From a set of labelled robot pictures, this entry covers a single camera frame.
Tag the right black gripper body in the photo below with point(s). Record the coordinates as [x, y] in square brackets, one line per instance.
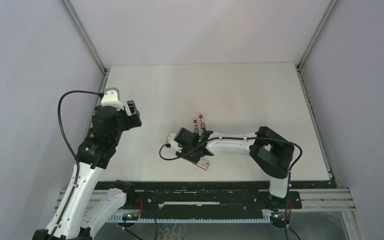
[184, 151]

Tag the right corner aluminium post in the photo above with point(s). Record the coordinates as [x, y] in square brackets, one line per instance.
[317, 33]

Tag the circuit board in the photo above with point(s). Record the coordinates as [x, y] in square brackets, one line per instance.
[130, 217]
[278, 217]

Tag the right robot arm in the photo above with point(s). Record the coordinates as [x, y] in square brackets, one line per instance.
[271, 152]

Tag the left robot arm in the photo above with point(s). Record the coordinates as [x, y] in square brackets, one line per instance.
[71, 220]

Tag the left circuit board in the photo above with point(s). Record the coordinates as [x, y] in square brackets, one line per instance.
[130, 217]

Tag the corner aluminium post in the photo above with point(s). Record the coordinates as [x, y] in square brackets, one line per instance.
[83, 34]
[317, 33]

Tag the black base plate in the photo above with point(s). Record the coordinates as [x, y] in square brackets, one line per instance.
[135, 204]

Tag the aluminium rail frame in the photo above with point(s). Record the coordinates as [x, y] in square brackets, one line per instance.
[300, 200]

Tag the right circuit board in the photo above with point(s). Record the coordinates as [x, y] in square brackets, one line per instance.
[278, 217]

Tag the white cable duct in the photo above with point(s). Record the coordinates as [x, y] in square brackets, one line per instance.
[262, 217]

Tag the red white staple box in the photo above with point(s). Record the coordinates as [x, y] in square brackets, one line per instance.
[203, 164]

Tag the left corner aluminium post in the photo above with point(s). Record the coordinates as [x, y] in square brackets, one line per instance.
[83, 34]

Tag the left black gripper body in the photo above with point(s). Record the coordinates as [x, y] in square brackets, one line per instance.
[125, 122]

